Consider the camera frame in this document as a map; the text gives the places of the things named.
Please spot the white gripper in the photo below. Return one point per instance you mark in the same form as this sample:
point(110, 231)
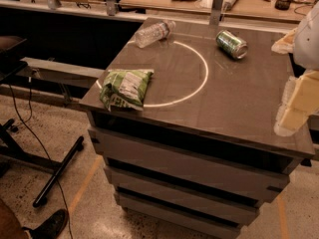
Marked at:
point(307, 42)

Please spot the green soda can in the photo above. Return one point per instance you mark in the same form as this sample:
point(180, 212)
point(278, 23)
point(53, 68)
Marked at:
point(232, 45)

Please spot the black round cup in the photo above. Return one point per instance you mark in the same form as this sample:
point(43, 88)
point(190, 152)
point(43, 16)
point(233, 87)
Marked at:
point(283, 4)

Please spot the grey drawer cabinet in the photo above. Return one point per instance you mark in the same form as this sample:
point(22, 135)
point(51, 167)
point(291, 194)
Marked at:
point(202, 152)

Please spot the clear plastic water bottle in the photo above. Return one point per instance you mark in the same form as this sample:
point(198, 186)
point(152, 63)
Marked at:
point(153, 33)

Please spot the green chip bag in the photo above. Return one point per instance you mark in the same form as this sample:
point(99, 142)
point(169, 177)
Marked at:
point(125, 88)

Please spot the black shoe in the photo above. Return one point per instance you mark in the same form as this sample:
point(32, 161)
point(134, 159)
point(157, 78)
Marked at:
point(51, 228)

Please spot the grey metal bench rail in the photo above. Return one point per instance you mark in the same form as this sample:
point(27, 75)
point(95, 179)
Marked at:
point(50, 71)

